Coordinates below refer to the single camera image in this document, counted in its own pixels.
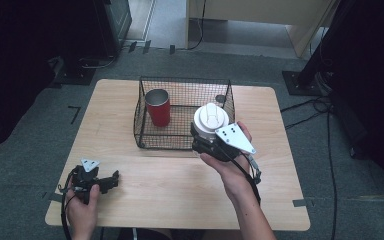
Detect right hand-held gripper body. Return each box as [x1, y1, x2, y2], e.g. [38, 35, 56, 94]
[191, 122, 257, 163]

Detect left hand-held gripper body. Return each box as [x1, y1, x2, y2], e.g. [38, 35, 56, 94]
[69, 158, 101, 205]

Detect clear bottle with white lid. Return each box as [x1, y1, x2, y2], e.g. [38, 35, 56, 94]
[192, 102, 231, 143]

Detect black wire mesh basket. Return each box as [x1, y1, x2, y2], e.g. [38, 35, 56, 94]
[133, 76, 236, 151]

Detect red steel cup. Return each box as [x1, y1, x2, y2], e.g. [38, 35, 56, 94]
[144, 88, 172, 128]

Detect person's left hand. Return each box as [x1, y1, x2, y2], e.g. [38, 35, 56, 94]
[64, 183, 101, 233]

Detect person's right hand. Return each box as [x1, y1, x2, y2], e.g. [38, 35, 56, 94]
[199, 120, 258, 201]

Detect dark stand base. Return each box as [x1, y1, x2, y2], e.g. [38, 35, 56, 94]
[50, 57, 97, 87]

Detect dark curtain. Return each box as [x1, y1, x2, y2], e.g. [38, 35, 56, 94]
[308, 0, 384, 194]
[0, 0, 109, 158]

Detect beige wooden furniture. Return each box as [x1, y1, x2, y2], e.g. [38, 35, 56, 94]
[185, 0, 342, 58]

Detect black cabinet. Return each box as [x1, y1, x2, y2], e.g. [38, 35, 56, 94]
[92, 0, 133, 60]

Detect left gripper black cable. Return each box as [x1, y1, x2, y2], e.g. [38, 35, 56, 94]
[56, 167, 81, 240]

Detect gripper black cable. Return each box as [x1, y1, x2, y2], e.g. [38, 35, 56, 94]
[56, 167, 81, 240]
[219, 143, 263, 207]

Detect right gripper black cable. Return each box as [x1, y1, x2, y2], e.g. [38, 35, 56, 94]
[219, 143, 263, 207]

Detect looped black floor cables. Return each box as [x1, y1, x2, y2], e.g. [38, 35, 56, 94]
[279, 95, 333, 131]

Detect black stand base plate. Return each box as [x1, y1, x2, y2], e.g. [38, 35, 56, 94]
[281, 70, 332, 98]

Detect hanging black cable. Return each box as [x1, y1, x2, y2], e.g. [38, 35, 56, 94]
[179, 0, 208, 52]

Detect long black floor cable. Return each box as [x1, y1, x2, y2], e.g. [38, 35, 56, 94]
[325, 105, 339, 240]

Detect curved black floor cable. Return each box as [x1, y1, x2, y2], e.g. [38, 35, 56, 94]
[79, 46, 128, 70]

